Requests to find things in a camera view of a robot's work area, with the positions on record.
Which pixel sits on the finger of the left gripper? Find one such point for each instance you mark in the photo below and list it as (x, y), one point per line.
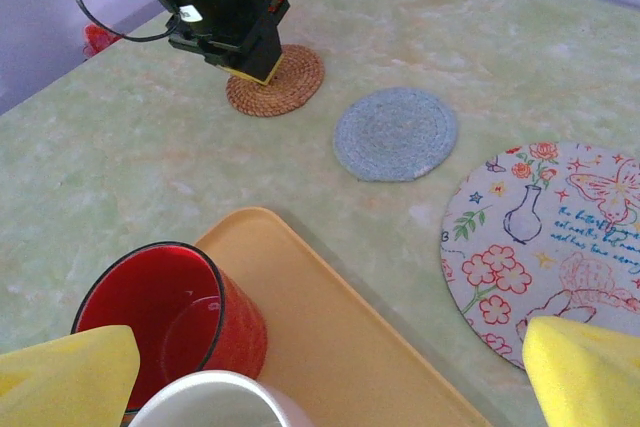
(230, 64)
(265, 54)

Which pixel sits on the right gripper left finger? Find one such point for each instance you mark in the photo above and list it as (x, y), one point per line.
(65, 382)

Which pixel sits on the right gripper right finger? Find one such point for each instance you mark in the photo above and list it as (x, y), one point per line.
(590, 377)

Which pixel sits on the tan rattan coaster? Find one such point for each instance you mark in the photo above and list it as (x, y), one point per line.
(295, 87)

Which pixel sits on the round floral print mat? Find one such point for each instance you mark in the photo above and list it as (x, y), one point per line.
(540, 247)

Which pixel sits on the grey-blue woven coaster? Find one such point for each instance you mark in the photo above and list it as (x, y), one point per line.
(395, 134)

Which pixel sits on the red cup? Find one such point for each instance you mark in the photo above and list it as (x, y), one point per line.
(170, 297)

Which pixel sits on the white mug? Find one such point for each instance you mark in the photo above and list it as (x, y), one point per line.
(210, 402)

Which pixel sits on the yellow plastic tray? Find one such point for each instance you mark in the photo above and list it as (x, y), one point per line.
(330, 342)

